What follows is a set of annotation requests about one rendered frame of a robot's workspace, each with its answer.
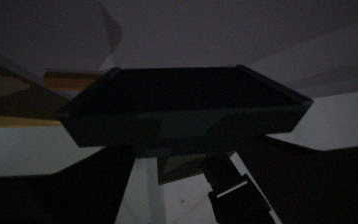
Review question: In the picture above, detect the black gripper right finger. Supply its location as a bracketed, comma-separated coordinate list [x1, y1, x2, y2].
[234, 135, 358, 224]

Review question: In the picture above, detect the tan panel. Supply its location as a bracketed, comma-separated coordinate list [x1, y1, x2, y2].
[0, 66, 70, 128]

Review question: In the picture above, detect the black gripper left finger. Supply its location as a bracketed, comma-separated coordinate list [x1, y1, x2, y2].
[0, 145, 136, 224]

